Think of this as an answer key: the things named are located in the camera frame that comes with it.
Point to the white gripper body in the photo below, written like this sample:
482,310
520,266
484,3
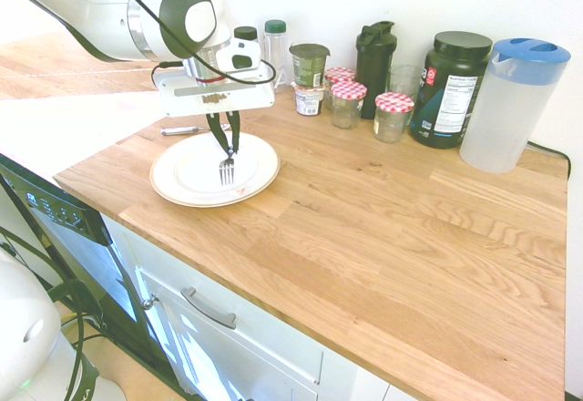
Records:
237,93

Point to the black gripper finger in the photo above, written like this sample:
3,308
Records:
235,130
218,132

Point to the silver fork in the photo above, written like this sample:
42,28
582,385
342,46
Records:
227,168

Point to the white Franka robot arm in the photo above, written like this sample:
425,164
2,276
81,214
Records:
91,9

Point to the white plate with gold rim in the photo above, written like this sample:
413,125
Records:
191,177

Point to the silver knife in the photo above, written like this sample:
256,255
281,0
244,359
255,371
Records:
180,130

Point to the clear bottle with green lid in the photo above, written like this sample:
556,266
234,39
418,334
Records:
275,50

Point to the spice jar with dark lid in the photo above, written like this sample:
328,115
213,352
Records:
246,33

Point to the white yogurt cup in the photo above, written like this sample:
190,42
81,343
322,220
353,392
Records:
309,100

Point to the green yogurt cup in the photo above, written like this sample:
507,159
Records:
309,66

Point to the jam jar red checkered lid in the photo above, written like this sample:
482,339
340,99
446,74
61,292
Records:
348,105
339,74
392,118

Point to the black shaker bottle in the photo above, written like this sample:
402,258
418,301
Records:
374,73

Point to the clear short drinking glass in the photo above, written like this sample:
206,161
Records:
404,79

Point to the black dishwasher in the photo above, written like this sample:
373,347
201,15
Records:
68,219

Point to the silver cabinet knob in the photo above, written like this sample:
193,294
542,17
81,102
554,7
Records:
149,301

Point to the dark protein powder tub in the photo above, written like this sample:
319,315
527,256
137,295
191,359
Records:
451,91

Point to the frosted pitcher with blue lid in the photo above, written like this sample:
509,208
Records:
510,114

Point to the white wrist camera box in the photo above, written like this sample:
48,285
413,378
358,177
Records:
239,52

